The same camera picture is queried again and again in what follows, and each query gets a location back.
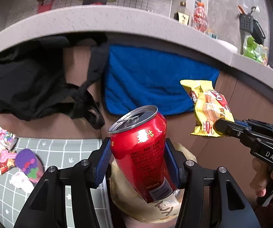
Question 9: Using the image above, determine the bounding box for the yellow snack wrapper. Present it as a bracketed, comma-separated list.
[180, 79, 234, 137]

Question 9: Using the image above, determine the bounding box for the pink tissue pack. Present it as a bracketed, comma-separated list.
[0, 127, 18, 150]

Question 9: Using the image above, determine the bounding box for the red drink can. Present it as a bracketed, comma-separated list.
[108, 105, 176, 203]

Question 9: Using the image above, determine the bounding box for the small red snack packet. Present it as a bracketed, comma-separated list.
[0, 149, 17, 175]

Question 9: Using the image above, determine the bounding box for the green checked table mat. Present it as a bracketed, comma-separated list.
[0, 131, 113, 228]

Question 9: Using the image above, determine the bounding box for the green vegetable bag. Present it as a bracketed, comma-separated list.
[243, 35, 268, 66]

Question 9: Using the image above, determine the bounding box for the clear oil bottle yellow label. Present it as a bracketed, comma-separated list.
[174, 2, 190, 25]

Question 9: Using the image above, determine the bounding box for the black hanging apron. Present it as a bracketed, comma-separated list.
[0, 32, 110, 130]

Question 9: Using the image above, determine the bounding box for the purple pink sponge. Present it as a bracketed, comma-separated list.
[14, 148, 44, 183]

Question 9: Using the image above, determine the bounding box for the black utensil holder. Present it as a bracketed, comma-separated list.
[238, 5, 266, 45]

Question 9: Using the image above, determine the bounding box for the white tissue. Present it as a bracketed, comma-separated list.
[9, 171, 34, 194]

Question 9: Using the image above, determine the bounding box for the person's right hand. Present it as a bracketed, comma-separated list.
[250, 158, 273, 197]

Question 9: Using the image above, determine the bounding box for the bottle of red chillies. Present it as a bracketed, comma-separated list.
[192, 2, 208, 32]

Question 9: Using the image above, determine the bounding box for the grey stone countertop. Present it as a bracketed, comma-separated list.
[0, 5, 273, 89]

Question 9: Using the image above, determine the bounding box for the blue hanging towel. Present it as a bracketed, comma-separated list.
[101, 44, 219, 116]

